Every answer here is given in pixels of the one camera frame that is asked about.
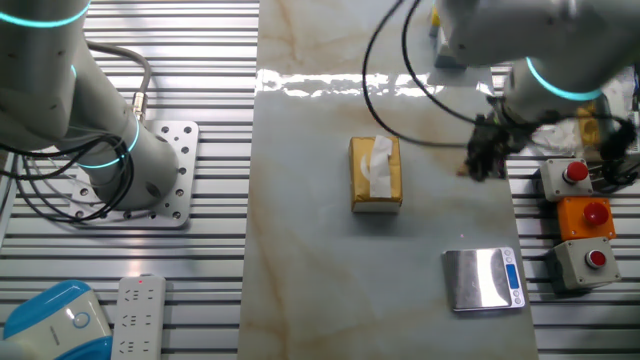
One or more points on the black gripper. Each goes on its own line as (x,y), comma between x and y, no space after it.
(492,132)

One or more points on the small brown cube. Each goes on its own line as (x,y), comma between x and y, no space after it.
(462,171)

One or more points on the white Flexiv robot arm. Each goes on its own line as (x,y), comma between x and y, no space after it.
(550,30)

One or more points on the silver digital scale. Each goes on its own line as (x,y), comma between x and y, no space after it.
(480,280)

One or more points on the white crumpled tissue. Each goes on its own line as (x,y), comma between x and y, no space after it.
(552,137)

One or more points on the small grey emergency stop box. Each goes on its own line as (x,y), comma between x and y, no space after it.
(565,179)

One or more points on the yellow transparent plastic bag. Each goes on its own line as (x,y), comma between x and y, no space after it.
(589,130)

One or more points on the yellow tissue pack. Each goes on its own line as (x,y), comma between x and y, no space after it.
(376,175)

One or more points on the orange emergency stop box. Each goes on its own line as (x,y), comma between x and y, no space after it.
(585,217)

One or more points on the large grey emergency stop box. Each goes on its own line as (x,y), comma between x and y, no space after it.
(582,265)

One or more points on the white power strip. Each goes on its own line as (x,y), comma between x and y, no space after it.
(138,317)

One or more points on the blue and white device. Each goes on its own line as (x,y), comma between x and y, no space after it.
(55,322)

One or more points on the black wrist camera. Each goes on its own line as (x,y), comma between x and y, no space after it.
(617,140)

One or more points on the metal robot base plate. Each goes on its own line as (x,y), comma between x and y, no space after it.
(182,170)

